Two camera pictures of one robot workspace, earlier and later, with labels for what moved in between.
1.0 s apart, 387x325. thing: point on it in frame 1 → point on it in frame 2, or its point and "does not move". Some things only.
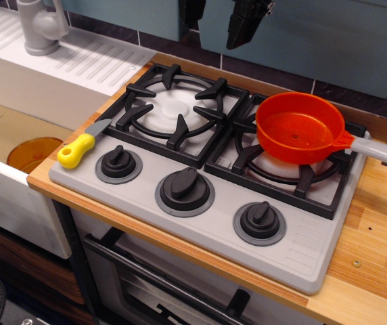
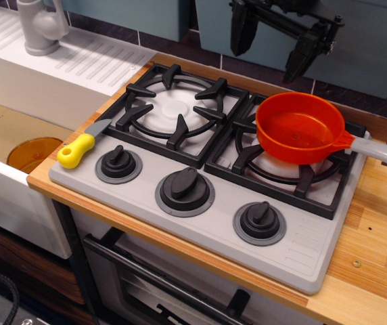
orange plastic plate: x=28 y=154 does not move
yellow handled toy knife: x=69 y=155 does not move
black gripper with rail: x=245 y=19 → x=310 y=18
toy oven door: x=131 y=282 does not move
